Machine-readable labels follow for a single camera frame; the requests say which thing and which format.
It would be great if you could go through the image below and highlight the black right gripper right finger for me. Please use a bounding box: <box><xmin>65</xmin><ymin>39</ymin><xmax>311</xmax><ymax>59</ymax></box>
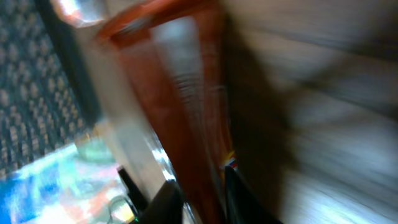
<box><xmin>224</xmin><ymin>166</ymin><xmax>282</xmax><ymax>224</ymax></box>

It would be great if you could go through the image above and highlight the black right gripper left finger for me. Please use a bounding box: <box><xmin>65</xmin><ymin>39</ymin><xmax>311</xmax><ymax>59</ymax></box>
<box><xmin>136</xmin><ymin>181</ymin><xmax>183</xmax><ymax>224</ymax></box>

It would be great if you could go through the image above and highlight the orange snack bar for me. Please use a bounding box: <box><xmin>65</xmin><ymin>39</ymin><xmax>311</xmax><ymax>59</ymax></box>
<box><xmin>95</xmin><ymin>0</ymin><xmax>234</xmax><ymax>223</ymax></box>

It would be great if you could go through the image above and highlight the purple snack package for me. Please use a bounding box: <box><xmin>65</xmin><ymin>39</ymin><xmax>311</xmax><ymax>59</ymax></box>
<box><xmin>1</xmin><ymin>138</ymin><xmax>134</xmax><ymax>224</ymax></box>

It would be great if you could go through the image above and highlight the grey plastic mesh basket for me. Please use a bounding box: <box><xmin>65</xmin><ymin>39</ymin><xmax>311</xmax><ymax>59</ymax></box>
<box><xmin>1</xmin><ymin>0</ymin><xmax>100</xmax><ymax>177</ymax></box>

